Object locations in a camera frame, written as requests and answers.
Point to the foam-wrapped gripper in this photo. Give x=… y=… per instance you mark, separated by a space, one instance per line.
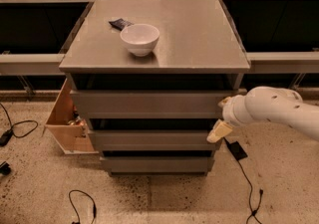
x=230 y=112

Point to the grey top drawer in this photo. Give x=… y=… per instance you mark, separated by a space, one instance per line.
x=150 y=104

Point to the grey drawer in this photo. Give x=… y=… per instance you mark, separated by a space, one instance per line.
x=156 y=165
x=150 y=104
x=151 y=140

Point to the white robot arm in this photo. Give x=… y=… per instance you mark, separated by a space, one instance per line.
x=266 y=104

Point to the grey drawer cabinet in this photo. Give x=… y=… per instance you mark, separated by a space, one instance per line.
x=197 y=51

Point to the grey bottom drawer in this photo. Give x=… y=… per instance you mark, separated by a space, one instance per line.
x=156 y=165

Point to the grey middle drawer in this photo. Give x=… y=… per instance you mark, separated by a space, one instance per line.
x=151 y=140

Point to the black power adapter right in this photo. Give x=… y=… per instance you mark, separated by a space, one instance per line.
x=236 y=150

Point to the white ceramic bowl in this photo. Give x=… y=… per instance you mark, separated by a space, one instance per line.
x=140 y=39

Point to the dark blue snack packet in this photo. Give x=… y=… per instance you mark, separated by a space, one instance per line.
x=120 y=24

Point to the brown cardboard box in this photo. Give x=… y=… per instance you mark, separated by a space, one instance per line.
x=70 y=133

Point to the black object left edge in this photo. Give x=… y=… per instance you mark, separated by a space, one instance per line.
x=4 y=168

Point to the grey metal rail right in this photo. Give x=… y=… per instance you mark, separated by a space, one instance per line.
x=283 y=62

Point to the grey metal rail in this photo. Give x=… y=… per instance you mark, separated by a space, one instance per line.
x=283 y=62
x=30 y=64

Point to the grey metal rail left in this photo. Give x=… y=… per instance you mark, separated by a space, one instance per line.
x=30 y=64

